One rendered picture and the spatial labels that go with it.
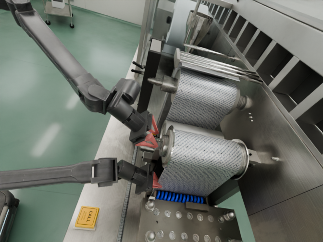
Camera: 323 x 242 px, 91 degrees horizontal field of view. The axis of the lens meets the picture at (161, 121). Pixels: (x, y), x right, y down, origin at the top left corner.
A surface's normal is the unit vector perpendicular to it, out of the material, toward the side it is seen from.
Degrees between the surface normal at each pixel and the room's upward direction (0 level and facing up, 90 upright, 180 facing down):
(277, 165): 90
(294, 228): 90
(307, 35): 90
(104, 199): 0
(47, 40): 19
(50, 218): 0
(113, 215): 0
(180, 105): 92
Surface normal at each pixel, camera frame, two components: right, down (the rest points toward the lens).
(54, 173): 0.33, -0.39
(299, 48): -0.97, -0.20
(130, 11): -0.04, 0.71
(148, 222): 0.25, -0.68
